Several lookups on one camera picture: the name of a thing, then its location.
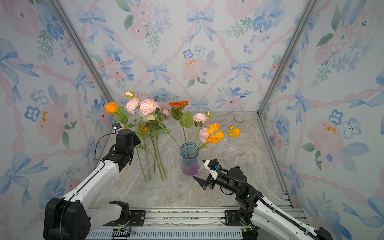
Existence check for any blue purple glass vase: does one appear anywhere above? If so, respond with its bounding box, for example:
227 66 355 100
180 143 199 176

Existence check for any dark orange gerbera stem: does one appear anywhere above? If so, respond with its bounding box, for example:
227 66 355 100
169 101 194 143

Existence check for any orange poppy stem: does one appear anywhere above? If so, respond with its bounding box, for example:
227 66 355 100
196 124 242 152

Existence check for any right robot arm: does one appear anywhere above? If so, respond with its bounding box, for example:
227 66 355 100
193 167 333 240

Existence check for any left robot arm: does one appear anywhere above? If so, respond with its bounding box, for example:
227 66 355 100
43 129 141 240

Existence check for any white cream rose stem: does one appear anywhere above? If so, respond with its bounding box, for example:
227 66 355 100
141 114 168 181

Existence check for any pink rose bunch stem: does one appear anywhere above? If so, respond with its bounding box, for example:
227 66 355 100
125 91 180 147

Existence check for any clear glass jar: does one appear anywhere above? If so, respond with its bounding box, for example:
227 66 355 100
234 115 245 124

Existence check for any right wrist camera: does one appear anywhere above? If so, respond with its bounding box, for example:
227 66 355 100
203 159 223 180

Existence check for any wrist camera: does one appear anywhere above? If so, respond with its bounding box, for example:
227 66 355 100
203 159 223 180
112 122 124 134

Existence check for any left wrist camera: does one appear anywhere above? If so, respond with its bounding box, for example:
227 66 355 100
112 122 124 134

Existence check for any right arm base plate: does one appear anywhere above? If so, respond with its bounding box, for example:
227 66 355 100
224 209 253 227

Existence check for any aluminium rail frame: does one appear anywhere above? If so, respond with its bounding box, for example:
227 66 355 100
53 206 310 240

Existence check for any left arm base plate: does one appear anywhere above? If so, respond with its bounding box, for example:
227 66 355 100
104 210 147 227

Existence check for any left corner aluminium post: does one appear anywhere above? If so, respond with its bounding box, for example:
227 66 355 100
48 0 115 102

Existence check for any corner aluminium post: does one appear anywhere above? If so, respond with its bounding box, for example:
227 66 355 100
48 0 115 102
257 0 318 118

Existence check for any right corner aluminium post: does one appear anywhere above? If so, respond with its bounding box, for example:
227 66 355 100
257 0 318 118

